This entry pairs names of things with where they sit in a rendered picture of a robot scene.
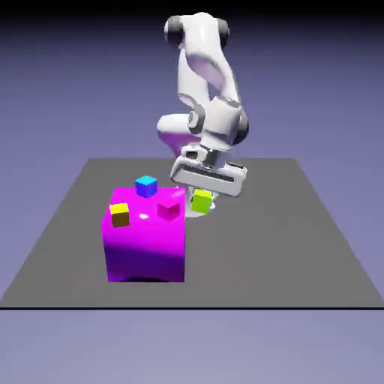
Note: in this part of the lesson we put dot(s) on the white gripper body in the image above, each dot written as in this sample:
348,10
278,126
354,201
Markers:
210,179

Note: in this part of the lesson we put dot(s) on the small lime green cube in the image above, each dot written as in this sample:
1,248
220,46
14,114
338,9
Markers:
201,201

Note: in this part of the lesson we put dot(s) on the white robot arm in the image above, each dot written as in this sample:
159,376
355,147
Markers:
207,75

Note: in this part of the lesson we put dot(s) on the small pink cube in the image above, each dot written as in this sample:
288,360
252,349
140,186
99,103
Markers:
168,211

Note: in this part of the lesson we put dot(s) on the small blue cube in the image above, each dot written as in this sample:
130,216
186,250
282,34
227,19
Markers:
146,186

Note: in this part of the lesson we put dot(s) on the small yellow cube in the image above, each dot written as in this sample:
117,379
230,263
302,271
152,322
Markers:
120,214

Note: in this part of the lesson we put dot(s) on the large magenta box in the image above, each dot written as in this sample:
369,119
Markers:
144,240

